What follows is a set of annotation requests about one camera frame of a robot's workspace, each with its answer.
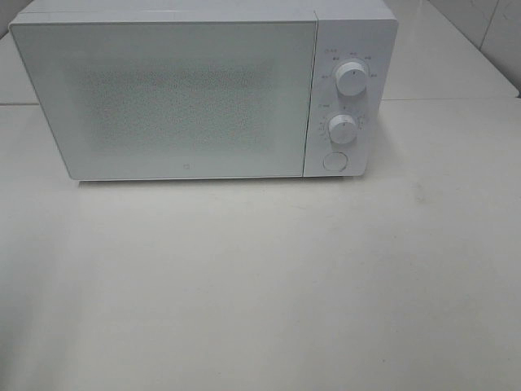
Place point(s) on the round white door button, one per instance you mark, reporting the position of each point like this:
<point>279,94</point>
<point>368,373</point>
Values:
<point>335,161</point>

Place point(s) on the white dial knob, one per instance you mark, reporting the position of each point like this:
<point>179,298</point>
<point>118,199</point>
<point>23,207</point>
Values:
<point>342,129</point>
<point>351,77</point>

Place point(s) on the white microwave oven body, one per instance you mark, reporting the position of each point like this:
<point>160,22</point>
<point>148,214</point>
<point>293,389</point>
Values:
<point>364,30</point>

